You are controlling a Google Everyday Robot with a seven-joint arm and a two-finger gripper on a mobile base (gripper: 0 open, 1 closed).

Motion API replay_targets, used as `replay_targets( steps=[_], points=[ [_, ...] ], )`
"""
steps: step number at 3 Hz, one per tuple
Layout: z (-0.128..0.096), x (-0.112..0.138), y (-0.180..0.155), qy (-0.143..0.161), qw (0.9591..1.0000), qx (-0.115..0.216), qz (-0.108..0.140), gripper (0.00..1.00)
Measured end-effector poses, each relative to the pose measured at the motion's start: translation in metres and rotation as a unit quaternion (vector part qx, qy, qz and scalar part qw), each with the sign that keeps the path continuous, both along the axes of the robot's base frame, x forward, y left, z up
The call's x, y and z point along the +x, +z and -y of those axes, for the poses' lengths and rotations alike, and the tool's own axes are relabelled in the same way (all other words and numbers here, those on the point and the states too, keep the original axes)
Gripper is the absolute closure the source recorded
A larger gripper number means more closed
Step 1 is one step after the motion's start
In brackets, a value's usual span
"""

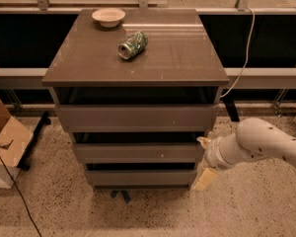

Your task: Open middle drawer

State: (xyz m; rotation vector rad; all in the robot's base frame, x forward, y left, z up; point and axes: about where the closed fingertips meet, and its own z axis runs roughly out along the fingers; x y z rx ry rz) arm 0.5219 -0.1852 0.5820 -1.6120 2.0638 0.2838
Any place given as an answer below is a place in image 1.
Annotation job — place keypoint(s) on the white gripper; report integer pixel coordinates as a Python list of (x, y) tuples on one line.
[(212, 154)]

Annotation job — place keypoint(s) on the grey drawer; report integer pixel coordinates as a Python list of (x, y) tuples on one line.
[(140, 178), (138, 153), (79, 118)]

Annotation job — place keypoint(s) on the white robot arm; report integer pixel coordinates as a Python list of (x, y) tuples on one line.
[(254, 139)]

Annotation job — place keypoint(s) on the grey top drawer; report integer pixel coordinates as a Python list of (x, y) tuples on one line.
[(79, 118)]

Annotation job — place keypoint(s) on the grey drawer cabinet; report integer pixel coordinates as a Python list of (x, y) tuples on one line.
[(178, 67)]

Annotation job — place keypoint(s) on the grey bottom drawer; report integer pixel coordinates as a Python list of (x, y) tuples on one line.
[(140, 178)]

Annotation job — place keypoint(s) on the open cardboard box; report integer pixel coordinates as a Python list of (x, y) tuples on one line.
[(14, 139)]

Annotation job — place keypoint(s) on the black stand leg right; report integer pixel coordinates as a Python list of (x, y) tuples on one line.
[(230, 106)]

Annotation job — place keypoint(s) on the black stand leg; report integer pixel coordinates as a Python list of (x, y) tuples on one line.
[(24, 163), (230, 106)]

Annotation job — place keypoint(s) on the crushed green soda can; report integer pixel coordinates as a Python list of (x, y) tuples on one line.
[(132, 46)]

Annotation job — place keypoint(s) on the white ceramic bowl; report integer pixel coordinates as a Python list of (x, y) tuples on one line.
[(108, 17)]

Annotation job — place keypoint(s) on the black stand leg left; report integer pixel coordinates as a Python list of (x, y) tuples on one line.
[(24, 163)]

